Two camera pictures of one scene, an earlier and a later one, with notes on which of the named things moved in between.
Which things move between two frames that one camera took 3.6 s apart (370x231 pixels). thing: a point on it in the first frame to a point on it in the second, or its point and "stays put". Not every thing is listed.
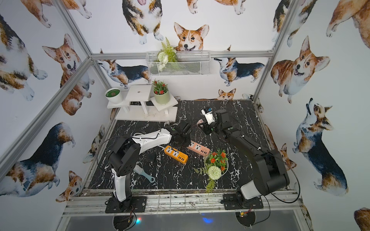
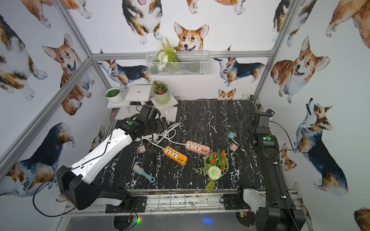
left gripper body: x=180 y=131 to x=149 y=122
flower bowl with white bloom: x=216 y=165 stays put
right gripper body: x=213 y=126 to x=253 y=130
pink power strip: x=198 y=148 stays put
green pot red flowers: x=161 y=95 stays put
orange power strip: x=173 y=153 stays put
